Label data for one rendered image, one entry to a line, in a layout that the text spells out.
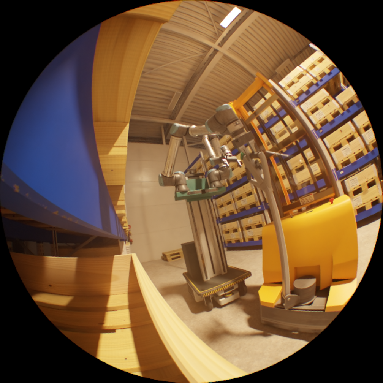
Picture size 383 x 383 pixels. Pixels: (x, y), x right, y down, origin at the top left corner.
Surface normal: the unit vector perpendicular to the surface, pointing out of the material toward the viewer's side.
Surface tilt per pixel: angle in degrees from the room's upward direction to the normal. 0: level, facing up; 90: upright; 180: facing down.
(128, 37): 180
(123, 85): 180
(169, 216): 90
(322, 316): 90
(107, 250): 90
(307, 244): 74
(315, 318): 90
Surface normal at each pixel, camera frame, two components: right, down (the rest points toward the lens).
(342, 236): -0.89, -0.22
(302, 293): -0.82, 0.01
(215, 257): 0.26, -0.33
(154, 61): 0.21, 0.94
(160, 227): 0.45, -0.35
